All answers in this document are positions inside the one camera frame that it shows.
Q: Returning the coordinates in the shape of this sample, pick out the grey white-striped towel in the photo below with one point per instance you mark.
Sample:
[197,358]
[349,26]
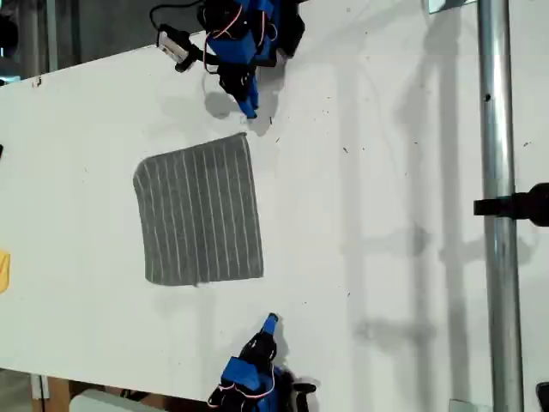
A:
[199,212]

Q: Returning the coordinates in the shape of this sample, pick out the white box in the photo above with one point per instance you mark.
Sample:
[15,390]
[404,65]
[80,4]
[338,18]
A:
[116,402]

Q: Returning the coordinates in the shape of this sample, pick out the wooden table leg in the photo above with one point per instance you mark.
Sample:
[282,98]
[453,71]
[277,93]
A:
[51,388]

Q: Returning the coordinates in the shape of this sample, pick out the yellow object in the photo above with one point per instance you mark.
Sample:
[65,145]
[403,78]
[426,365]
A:
[3,271]

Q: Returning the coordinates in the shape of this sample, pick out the black clamp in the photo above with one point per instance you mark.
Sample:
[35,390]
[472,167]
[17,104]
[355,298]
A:
[514,205]

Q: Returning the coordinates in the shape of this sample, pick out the black block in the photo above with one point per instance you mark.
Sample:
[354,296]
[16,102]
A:
[543,395]

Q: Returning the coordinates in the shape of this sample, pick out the black camera box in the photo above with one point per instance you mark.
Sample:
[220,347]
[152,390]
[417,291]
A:
[173,45]

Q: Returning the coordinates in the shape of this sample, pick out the steel post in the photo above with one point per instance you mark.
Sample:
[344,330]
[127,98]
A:
[499,206]

